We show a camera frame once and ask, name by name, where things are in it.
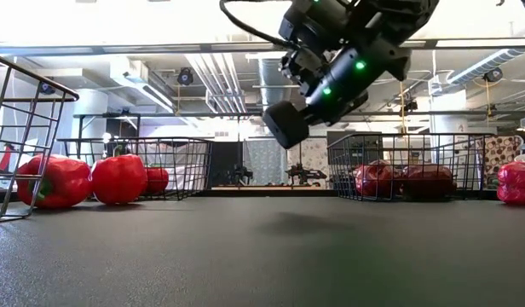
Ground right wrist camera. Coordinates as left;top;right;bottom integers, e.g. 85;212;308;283
278;0;332;49

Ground red apple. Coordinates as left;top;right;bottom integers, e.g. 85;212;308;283
354;159;400;200

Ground black screen panel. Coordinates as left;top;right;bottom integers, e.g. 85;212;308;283
326;130;384;167

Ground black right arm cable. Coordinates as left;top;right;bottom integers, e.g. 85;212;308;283
218;0;291;49

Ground black table mat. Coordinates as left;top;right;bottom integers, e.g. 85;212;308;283
0;196;525;307

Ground yellow hanging cord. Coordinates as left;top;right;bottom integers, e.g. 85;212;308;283
398;80;407;136

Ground grey patterned curtain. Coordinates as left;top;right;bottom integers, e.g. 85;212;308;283
244;138;288;187

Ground white floral curtain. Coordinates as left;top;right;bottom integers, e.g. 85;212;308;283
287;136;330;188

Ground black wire basket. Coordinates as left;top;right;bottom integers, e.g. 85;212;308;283
326;132;496;201
55;136;215;201

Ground white ceiling light bar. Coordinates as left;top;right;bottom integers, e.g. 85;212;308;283
245;51;287;63

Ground brown dotted fabric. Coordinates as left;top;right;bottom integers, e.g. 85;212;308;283
475;135;524;191

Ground gold wire basket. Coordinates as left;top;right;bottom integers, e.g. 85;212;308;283
0;51;80;223

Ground white perforated ceiling duct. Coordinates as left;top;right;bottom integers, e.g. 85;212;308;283
447;48;525;86

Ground red tomato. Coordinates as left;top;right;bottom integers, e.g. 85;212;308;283
142;166;170;196

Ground silver ventilation duct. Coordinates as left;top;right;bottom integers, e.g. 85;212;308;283
257;57;291;107

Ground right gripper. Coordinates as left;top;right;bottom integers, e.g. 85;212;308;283
262;44;374;150

